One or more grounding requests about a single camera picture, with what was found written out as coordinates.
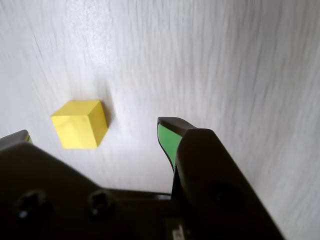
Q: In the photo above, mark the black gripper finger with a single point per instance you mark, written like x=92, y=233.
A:
x=50, y=195
x=212, y=175

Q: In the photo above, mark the yellow wooden cube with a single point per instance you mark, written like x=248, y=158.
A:
x=80, y=125

